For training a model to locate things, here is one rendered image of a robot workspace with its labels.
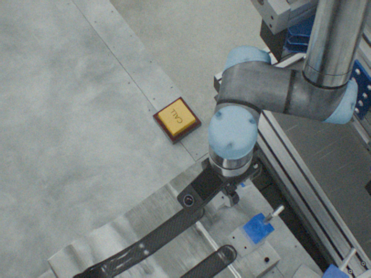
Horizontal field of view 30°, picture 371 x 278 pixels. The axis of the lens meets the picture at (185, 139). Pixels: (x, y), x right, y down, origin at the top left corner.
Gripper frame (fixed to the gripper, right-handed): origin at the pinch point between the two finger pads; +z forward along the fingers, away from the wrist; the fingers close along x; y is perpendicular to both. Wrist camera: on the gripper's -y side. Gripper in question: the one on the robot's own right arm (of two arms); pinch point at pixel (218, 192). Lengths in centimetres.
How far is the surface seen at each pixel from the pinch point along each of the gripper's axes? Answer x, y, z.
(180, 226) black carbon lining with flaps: -0.7, -10.0, 2.3
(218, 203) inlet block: -2.0, -1.6, -1.3
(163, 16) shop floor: 84, 39, 90
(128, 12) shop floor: 93, 30, 90
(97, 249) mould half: 4.5, -26.1, -1.4
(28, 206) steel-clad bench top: 24.2, -33.4, 10.5
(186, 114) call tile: 19.8, 6.2, 6.7
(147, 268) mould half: -3.7, -20.3, 1.5
